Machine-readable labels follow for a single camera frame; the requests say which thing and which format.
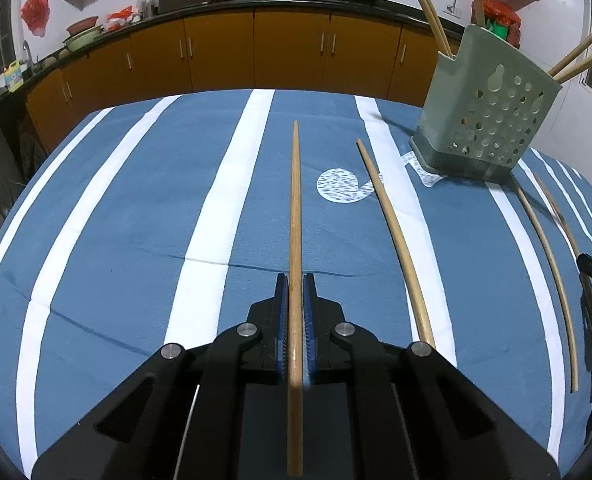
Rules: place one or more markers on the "red plastic bag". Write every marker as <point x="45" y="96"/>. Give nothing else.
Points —
<point x="498" y="10"/>
<point x="36" y="12"/>

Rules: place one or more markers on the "grey perforated chopstick holder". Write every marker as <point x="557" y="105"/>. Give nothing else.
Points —
<point x="495" y="110"/>

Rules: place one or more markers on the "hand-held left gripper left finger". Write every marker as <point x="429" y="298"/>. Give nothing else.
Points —
<point x="282" y="320"/>

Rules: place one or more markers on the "blue white striped tablecloth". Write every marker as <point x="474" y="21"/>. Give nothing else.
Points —
<point x="126" y="210"/>

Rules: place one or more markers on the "yellow detergent bottle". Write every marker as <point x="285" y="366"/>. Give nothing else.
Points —
<point x="13" y="76"/>

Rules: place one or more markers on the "green packet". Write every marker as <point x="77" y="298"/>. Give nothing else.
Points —
<point x="498" y="30"/>

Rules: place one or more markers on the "orange and white plastic bag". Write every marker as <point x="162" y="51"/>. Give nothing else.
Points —
<point x="121" y="19"/>

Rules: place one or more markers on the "white wall socket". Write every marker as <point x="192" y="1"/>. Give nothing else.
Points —
<point x="453" y="10"/>

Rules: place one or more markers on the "red basin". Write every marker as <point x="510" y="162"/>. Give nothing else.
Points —
<point x="82" y="25"/>

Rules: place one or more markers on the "wooden lower kitchen cabinets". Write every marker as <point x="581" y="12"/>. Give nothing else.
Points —
<point x="216" y="55"/>

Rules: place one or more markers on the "metal faucet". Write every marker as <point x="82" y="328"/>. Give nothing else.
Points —
<point x="27" y="52"/>

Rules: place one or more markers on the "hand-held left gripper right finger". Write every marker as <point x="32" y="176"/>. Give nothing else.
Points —
<point x="310" y="330"/>

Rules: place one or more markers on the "clear plastic bag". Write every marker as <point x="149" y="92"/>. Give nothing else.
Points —
<point x="148" y="0"/>

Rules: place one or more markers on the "black kitchen countertop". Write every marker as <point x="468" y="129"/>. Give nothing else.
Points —
<point x="276" y="1"/>

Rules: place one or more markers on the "green basin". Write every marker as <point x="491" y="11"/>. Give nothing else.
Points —
<point x="83" y="40"/>

